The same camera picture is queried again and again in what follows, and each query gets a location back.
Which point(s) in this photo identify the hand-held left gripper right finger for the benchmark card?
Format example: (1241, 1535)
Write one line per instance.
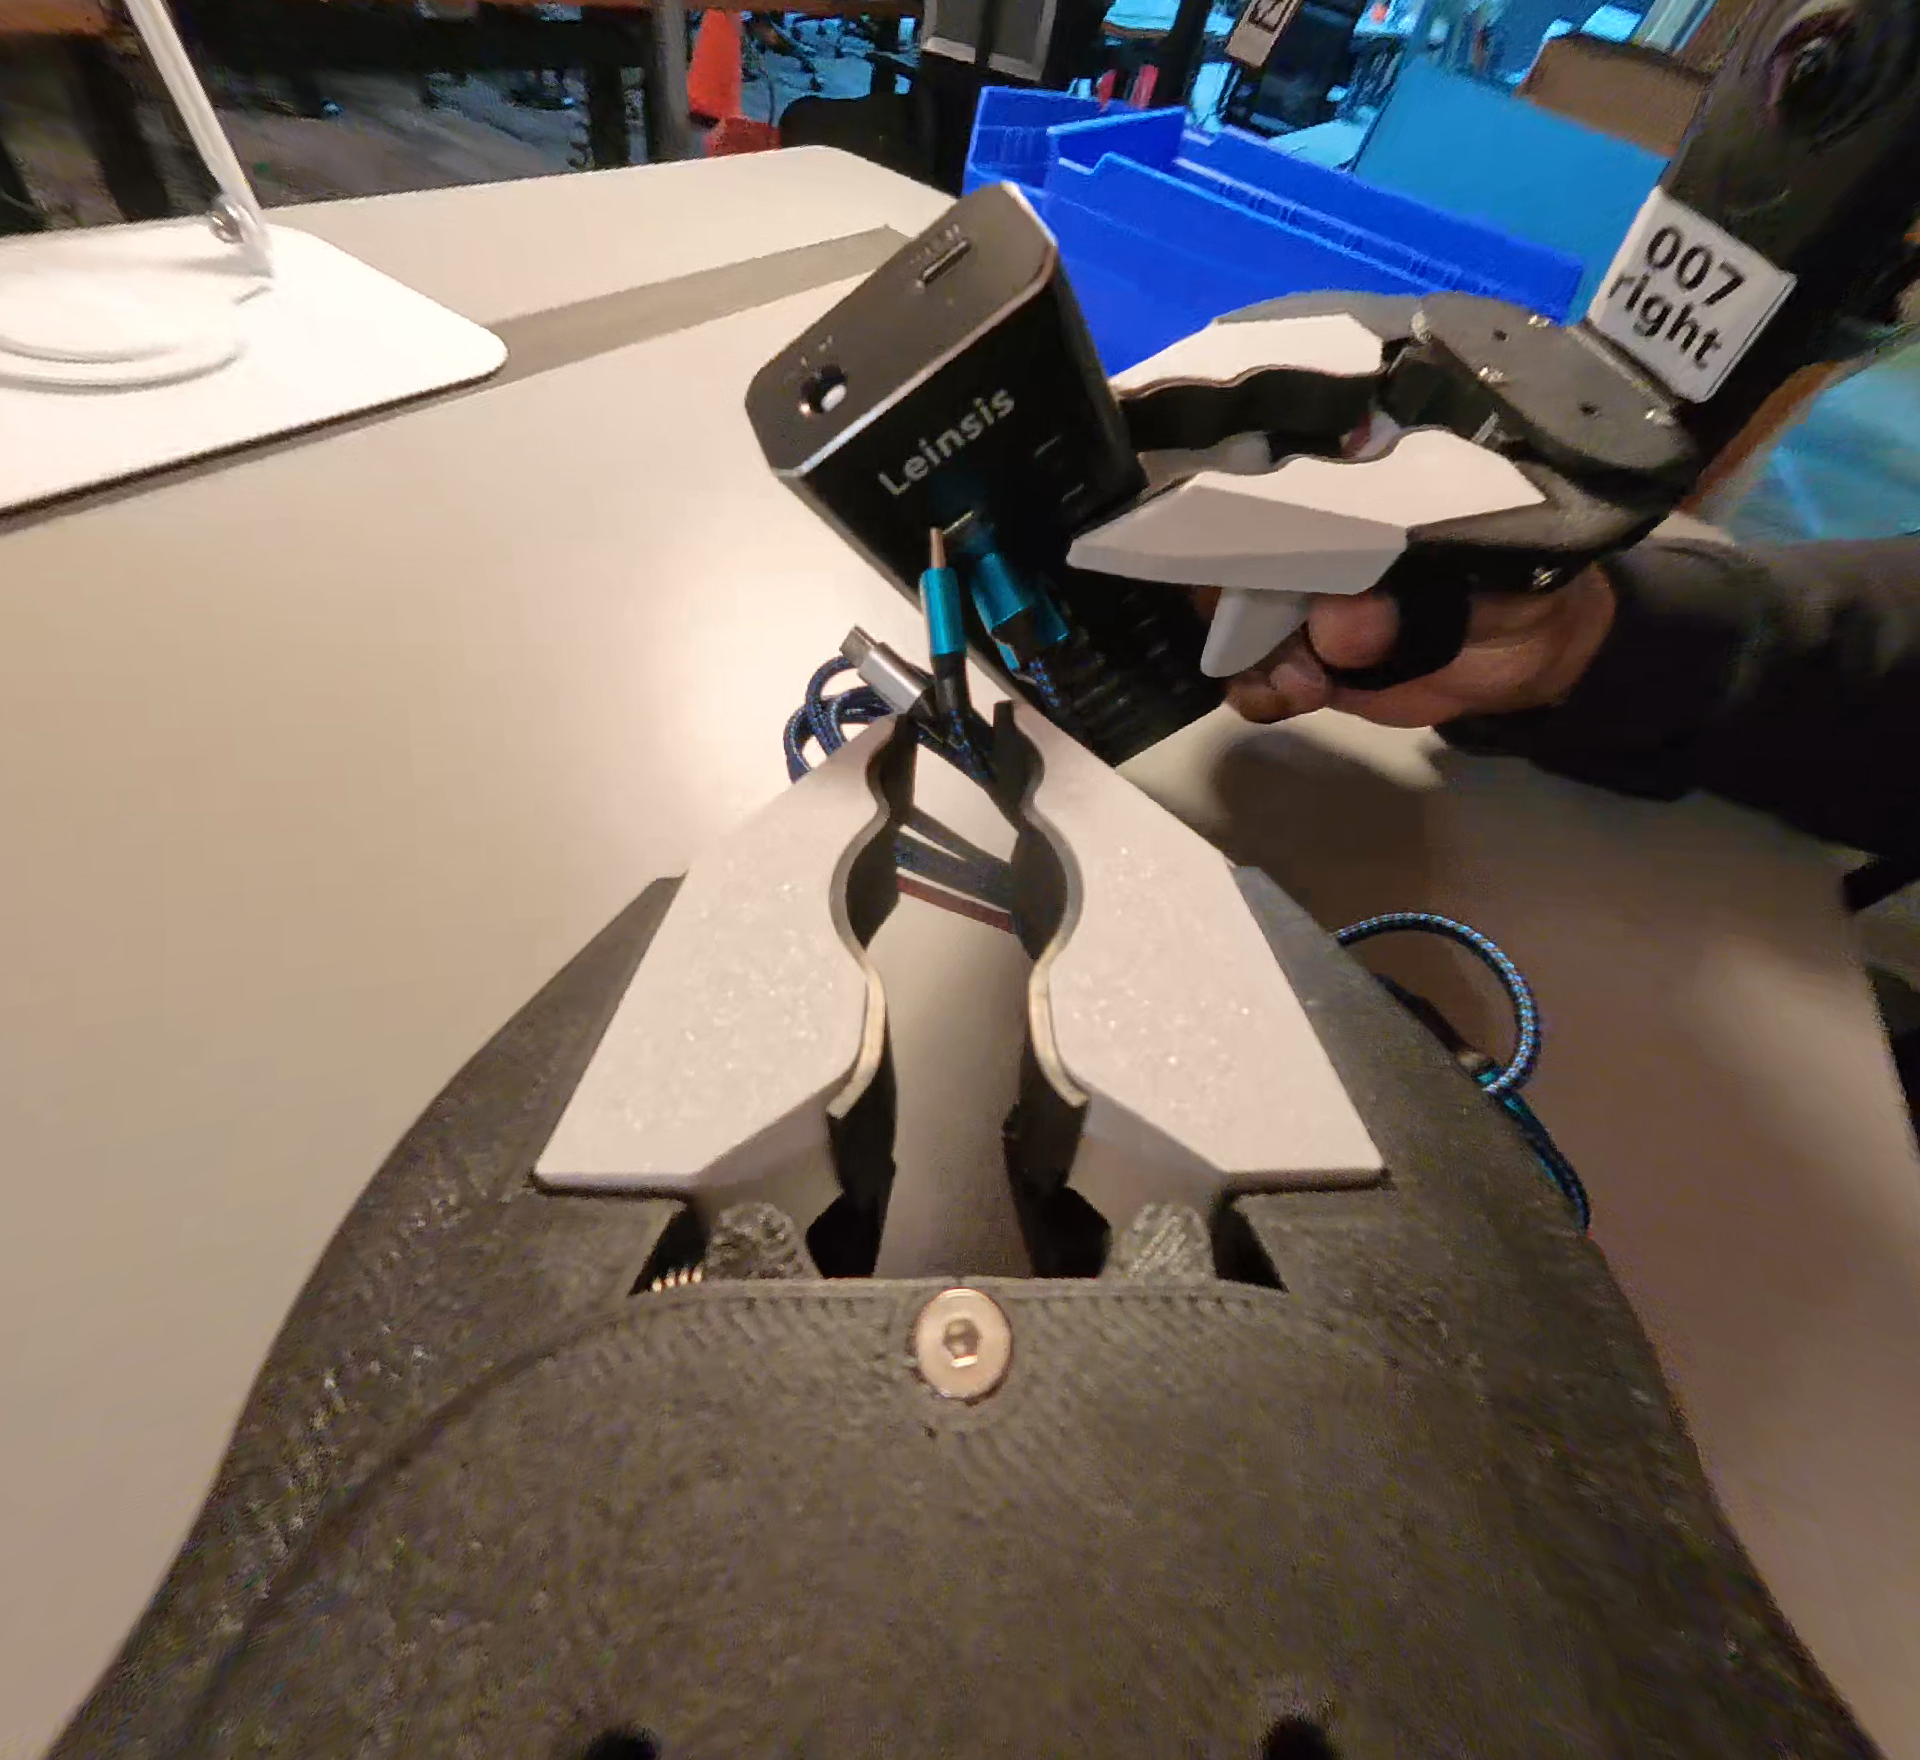
(1215, 1024)

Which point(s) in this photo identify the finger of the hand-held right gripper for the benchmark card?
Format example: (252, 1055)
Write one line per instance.
(1260, 343)
(1321, 517)

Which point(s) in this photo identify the metal light stand pole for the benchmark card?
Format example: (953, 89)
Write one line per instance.
(665, 23)

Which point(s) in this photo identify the white document stand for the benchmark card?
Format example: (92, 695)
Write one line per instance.
(300, 350)

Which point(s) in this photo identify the cardboard box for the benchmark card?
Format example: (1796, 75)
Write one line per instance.
(1620, 89)

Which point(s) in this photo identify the blue partition panel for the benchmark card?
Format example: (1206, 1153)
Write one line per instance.
(1502, 155)

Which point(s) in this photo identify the black usb hub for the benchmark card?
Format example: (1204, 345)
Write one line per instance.
(933, 367)

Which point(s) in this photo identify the blue plastic bin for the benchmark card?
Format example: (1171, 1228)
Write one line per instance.
(1019, 142)
(1321, 247)

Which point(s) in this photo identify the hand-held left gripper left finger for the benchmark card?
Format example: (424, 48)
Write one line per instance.
(707, 1024)

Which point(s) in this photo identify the person's right hand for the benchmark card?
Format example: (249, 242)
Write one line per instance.
(1527, 652)

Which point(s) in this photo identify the person's right forearm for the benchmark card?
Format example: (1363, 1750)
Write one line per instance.
(1771, 678)

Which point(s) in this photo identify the orange traffic cone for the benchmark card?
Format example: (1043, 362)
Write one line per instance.
(717, 68)

